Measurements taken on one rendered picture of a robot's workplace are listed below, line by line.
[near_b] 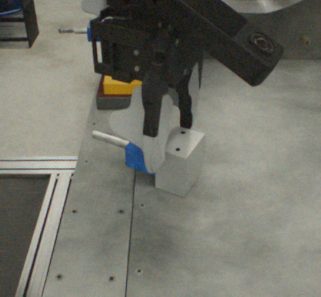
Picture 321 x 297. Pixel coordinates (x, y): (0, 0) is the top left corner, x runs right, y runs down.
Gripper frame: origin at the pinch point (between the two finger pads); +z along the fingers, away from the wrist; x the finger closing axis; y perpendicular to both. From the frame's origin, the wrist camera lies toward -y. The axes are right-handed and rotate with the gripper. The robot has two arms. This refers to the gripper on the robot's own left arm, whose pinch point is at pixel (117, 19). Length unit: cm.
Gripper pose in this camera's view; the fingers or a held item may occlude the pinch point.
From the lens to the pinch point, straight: 80.3
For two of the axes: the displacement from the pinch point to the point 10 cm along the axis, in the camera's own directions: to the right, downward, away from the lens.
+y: -10.0, 0.0, 0.0
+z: 0.0, 8.1, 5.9
